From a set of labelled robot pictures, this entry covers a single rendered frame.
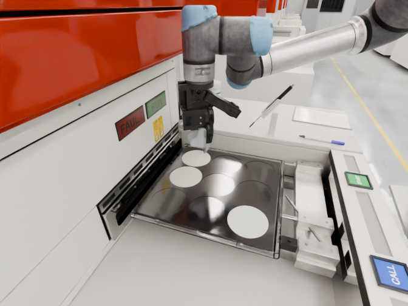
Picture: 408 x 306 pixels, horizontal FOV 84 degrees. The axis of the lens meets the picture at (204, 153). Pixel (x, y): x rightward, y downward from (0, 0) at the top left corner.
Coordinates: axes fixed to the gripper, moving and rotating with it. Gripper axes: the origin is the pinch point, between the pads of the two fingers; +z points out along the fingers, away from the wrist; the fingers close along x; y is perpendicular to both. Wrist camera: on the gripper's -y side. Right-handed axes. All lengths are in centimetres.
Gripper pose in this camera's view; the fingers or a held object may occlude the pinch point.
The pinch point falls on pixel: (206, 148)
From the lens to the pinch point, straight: 66.6
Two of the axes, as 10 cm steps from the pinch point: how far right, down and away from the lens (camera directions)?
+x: 2.5, 5.3, -8.1
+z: 0.0, 8.3, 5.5
